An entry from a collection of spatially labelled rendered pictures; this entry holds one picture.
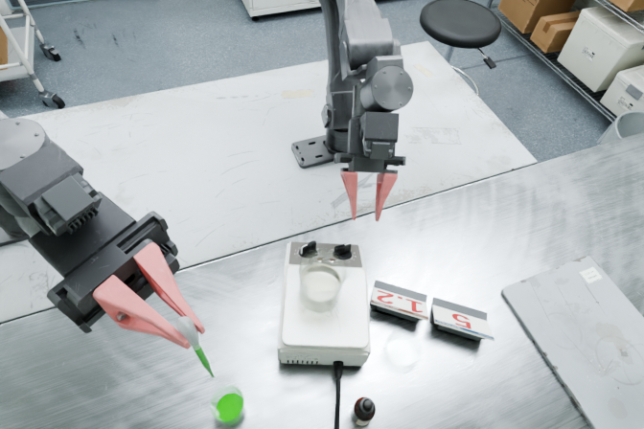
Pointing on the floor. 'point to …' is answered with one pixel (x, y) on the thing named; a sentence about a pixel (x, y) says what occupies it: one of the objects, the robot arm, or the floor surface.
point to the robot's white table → (256, 161)
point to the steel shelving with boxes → (602, 60)
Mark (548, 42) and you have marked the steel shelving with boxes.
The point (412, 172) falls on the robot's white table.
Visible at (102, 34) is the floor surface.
